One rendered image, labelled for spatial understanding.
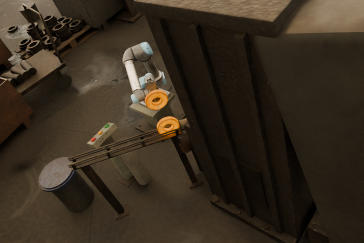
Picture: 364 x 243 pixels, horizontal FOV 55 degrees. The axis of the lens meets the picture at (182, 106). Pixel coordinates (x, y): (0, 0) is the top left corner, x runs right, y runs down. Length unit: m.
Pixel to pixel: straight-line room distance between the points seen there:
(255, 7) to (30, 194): 2.96
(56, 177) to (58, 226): 0.50
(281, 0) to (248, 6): 0.11
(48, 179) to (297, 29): 2.34
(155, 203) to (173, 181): 0.24
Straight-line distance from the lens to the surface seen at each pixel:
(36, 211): 3.53
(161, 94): 2.30
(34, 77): 4.53
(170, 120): 2.37
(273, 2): 1.26
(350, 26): 1.12
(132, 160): 2.83
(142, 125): 3.53
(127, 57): 2.79
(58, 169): 3.03
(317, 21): 1.18
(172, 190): 2.96
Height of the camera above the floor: 2.39
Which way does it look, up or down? 42 degrees down
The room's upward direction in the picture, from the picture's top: 22 degrees counter-clockwise
